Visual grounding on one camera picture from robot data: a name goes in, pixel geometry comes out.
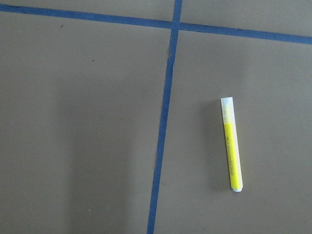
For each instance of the yellow highlighter pen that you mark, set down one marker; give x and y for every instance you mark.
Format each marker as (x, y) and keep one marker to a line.
(231, 141)

